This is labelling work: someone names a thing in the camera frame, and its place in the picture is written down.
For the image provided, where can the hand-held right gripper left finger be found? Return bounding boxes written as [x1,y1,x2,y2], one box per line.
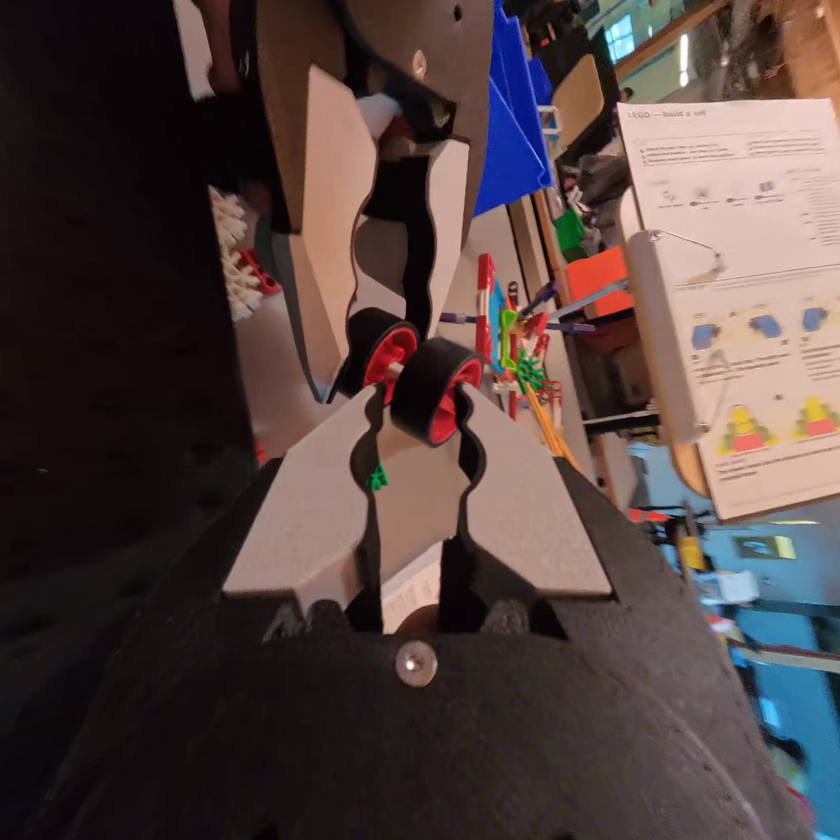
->
[222,384,386,632]

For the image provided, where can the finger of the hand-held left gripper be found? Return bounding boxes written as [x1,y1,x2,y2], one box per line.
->
[363,139,472,339]
[270,62,382,404]

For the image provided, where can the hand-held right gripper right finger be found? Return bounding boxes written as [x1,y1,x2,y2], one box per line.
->
[437,384,622,634]

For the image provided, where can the blue plastic bin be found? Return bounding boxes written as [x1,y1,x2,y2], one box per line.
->
[474,0,555,217]

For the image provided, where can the person's right hand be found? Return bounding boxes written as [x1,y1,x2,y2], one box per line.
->
[395,604,441,635]

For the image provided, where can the tan curved board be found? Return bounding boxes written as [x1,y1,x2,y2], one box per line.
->
[551,56,605,158]

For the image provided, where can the white snowflake connector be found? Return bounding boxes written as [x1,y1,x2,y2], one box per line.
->
[209,187,249,263]
[223,252,263,322]

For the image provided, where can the white instruction booklet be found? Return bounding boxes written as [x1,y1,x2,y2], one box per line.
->
[382,543,447,634]

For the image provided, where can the red fan connector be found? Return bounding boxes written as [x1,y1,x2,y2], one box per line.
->
[239,249,283,295]

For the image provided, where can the colourful construction toy model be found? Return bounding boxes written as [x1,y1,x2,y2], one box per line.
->
[441,252,585,475]

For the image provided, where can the black perforated chair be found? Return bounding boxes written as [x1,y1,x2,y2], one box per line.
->
[0,0,263,578]

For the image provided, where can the printed instruction sheet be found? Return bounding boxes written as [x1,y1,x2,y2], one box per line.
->
[617,98,840,522]

